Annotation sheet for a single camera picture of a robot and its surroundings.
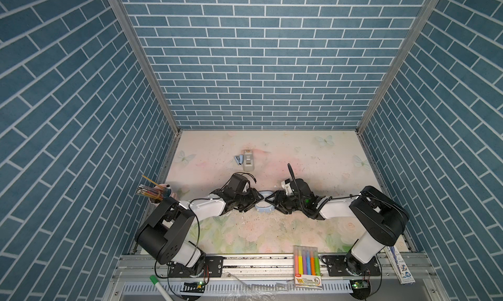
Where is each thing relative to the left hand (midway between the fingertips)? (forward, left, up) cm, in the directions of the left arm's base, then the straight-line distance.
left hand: (266, 202), depth 87 cm
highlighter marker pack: (-25, -15, -3) cm, 29 cm away
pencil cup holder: (+1, +47, +7) cm, 47 cm away
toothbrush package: (-26, -50, -2) cm, 57 cm away
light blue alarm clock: (-2, +1, -1) cm, 2 cm away
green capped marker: (-29, +41, -5) cm, 50 cm away
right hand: (-1, -1, 0) cm, 1 cm away
